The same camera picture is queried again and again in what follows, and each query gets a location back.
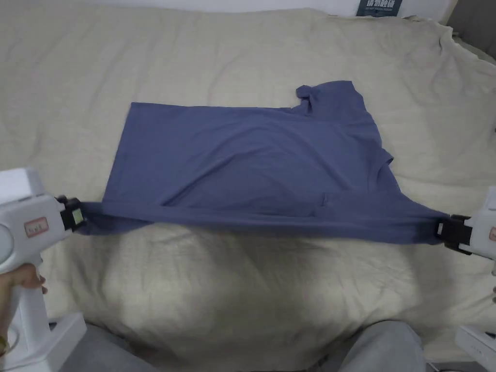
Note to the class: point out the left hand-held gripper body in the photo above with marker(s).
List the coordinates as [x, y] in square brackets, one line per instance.
[27, 217]

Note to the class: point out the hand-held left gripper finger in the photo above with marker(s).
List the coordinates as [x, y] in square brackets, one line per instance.
[69, 200]
[75, 217]

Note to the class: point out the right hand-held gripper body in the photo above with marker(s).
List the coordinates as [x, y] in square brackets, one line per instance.
[482, 228]

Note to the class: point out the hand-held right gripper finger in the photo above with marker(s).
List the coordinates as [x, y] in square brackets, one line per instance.
[459, 217]
[449, 234]

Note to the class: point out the blue shirt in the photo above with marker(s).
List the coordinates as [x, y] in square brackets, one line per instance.
[248, 155]

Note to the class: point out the person's left hand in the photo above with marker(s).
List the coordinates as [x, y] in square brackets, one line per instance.
[21, 281]

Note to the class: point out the person's right hand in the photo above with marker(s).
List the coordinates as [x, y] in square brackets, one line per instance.
[494, 294]

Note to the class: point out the person's legs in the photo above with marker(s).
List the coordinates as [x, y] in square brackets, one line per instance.
[383, 348]

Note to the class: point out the grey padded headboard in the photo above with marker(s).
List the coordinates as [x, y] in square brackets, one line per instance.
[478, 27]

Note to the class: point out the dark sign with white border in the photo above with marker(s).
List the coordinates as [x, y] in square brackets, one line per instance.
[379, 7]

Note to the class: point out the bed with beige sheet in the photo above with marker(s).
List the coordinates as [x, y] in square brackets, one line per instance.
[240, 50]

